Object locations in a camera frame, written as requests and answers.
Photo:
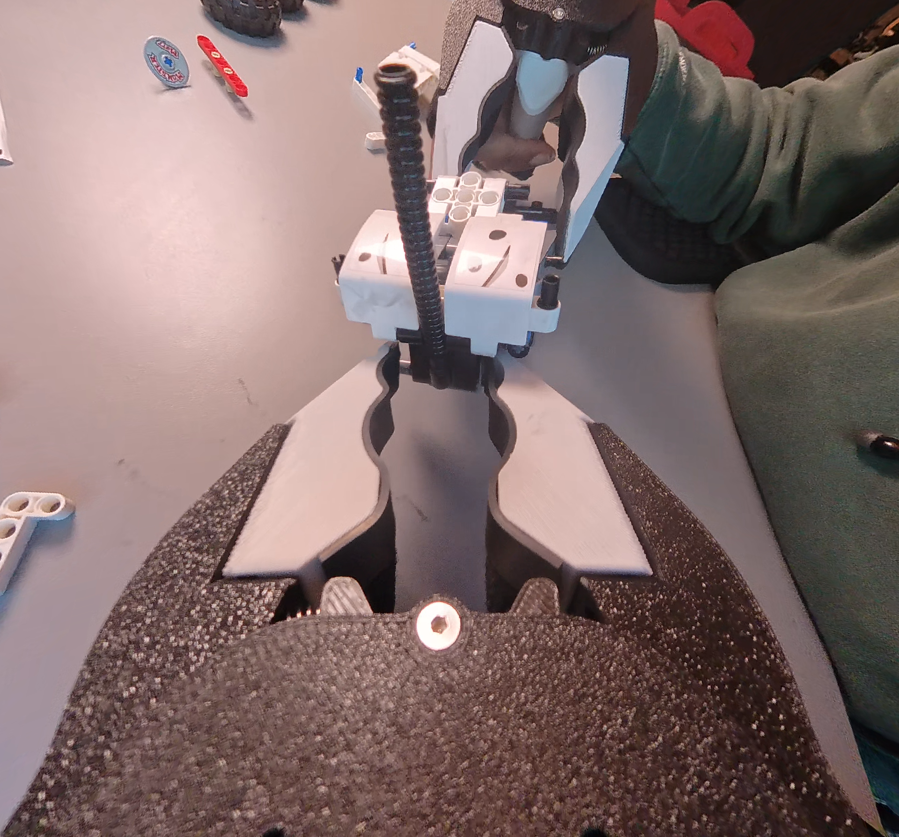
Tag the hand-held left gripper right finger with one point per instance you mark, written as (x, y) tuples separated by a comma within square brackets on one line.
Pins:
[(576, 500)]

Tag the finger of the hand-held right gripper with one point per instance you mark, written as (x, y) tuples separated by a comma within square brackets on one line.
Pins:
[(601, 135), (461, 100)]

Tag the toy brick model car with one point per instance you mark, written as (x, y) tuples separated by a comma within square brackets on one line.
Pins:
[(478, 268)]

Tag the round grey disc piece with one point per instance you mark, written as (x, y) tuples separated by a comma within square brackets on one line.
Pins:
[(166, 62)]

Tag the red chair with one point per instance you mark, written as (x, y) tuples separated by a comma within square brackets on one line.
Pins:
[(703, 23)]

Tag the red brick beam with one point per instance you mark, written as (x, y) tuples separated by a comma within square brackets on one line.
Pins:
[(222, 65)]

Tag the person's right hand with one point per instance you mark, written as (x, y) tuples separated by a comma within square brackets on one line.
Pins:
[(513, 153)]

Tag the person's green sweatshirt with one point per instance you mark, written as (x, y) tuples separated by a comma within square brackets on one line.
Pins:
[(829, 500)]

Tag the white brick hood panel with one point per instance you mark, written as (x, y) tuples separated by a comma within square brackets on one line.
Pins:
[(368, 100)]

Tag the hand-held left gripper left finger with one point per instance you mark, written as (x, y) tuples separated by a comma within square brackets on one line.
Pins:
[(302, 500)]

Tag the white angled brick piece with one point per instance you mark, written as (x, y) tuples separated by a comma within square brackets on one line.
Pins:
[(21, 528)]

